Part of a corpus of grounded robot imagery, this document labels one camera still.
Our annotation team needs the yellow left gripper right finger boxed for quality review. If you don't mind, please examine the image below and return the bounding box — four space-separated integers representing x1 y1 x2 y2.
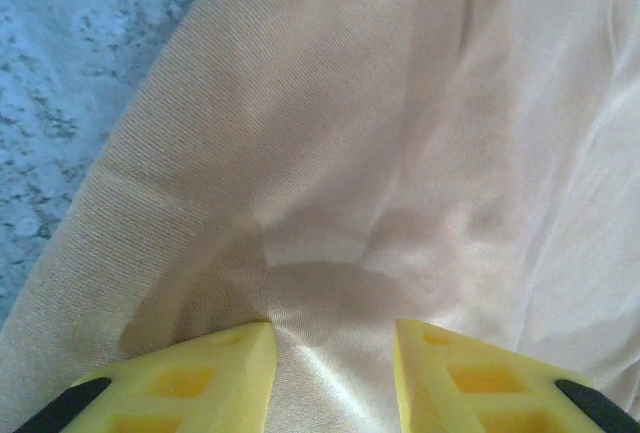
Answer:
394 319 640 433

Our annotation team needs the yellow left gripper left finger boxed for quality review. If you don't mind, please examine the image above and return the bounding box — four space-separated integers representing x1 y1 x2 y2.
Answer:
14 321 279 433

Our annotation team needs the tan orange t-shirt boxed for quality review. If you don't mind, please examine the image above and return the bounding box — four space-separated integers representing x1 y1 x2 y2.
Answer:
0 0 640 433

